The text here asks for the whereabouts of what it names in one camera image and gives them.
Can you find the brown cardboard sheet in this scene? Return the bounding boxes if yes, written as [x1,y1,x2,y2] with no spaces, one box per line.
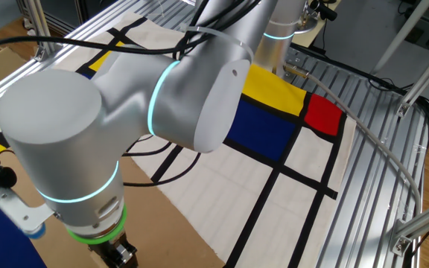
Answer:
[0,148,226,268]

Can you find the tan wooden board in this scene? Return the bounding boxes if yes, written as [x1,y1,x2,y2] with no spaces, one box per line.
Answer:
[295,0,344,48]

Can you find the white zip tie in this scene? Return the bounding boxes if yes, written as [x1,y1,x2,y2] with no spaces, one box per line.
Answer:
[182,24,255,63]

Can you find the colour block patterned cloth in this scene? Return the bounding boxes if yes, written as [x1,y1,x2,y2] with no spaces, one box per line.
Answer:
[0,10,358,268]

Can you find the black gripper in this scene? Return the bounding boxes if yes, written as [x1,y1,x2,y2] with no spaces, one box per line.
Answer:
[95,230,140,268]

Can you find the grey slanted pole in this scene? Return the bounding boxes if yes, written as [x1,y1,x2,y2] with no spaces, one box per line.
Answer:
[369,0,429,75]

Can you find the black cable bundle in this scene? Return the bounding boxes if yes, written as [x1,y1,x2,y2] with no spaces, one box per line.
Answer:
[417,95,429,161]

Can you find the black webcam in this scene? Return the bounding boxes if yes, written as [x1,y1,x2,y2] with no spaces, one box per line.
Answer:
[309,0,338,22]

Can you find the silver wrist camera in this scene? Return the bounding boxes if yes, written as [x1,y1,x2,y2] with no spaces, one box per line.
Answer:
[0,185,55,239]

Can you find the grey hose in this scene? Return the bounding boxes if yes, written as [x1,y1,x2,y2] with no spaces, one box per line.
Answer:
[283,63,423,217]

